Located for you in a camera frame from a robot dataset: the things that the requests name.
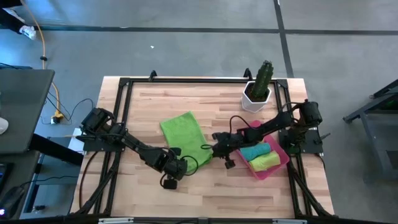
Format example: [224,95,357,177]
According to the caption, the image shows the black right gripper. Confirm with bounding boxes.
[211,132,243,159]

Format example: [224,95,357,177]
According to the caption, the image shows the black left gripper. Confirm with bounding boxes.
[162,146,189,182]

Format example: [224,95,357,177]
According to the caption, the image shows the bright green microfiber towel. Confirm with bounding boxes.
[159,110,215,173]

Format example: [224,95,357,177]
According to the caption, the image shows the teal microfiber towel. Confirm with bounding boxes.
[239,142,272,163]

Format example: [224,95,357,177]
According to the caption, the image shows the lime green microfiber towel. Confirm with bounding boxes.
[248,150,282,173]

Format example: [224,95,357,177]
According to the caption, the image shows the pink plastic basket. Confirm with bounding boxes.
[234,119,291,182]

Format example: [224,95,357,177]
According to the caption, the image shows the white hexagonal planter pot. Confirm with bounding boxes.
[241,80,272,113]

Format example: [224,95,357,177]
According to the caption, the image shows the green cactus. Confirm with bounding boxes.
[250,60,275,101]

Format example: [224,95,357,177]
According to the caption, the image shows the black desk leg beam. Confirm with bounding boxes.
[29,133,85,166]

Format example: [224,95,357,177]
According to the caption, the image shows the yellow power plug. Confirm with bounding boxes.
[50,112,65,125]

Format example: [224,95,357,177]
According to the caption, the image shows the grey metal stand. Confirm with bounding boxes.
[343,79,398,182]

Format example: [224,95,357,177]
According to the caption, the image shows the dark grey desk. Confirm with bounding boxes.
[0,68,56,156]

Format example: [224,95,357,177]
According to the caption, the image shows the person's white shoe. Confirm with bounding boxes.
[19,24,37,41]

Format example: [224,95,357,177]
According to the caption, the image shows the person's leg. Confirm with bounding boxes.
[0,7,25,34]

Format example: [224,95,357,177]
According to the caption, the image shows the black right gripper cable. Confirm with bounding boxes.
[229,114,253,135]

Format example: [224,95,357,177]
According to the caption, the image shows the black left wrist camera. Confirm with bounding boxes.
[161,177,179,191]

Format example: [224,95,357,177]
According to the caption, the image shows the black metal table frame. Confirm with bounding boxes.
[68,68,336,219]

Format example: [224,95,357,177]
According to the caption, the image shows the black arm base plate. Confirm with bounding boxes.
[277,128,324,154]
[82,128,129,152]

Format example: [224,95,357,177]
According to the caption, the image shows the silver metal bracket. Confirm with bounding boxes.
[272,218,308,224]
[98,217,135,224]

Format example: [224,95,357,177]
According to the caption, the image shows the orange extension cable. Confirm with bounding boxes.
[19,0,62,123]

